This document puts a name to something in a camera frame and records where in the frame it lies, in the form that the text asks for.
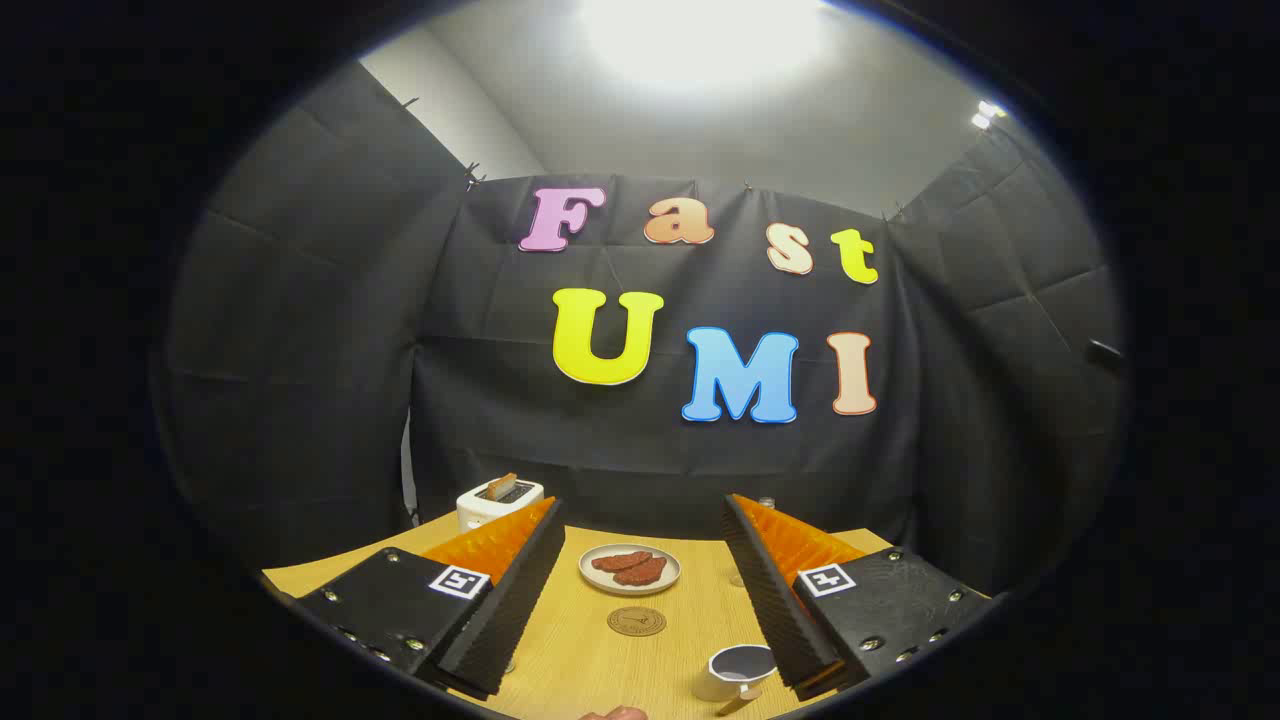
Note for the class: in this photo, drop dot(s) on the toasted bread slice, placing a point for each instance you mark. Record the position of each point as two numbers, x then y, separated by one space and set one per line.
500 486

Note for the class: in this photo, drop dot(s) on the round cork coaster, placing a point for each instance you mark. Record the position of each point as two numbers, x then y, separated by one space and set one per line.
636 621

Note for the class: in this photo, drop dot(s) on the short red meat slice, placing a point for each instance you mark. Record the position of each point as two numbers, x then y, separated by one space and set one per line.
645 573

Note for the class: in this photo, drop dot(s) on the small ceiling spotlight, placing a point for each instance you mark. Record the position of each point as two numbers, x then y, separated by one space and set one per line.
990 112

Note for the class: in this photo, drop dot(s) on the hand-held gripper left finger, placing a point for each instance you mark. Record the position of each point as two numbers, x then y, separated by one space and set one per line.
510 610

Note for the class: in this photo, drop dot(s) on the wooden table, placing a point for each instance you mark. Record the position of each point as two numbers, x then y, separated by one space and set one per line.
590 660

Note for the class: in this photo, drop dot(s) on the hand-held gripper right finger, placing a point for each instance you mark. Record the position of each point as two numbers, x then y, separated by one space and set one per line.
775 610

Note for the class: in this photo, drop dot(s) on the long red meat slice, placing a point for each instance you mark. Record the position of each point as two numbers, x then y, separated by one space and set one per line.
620 561

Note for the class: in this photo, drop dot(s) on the round beige plate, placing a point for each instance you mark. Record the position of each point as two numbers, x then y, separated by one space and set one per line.
592 577

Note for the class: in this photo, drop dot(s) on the white toaster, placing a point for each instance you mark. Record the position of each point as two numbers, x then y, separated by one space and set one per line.
480 508

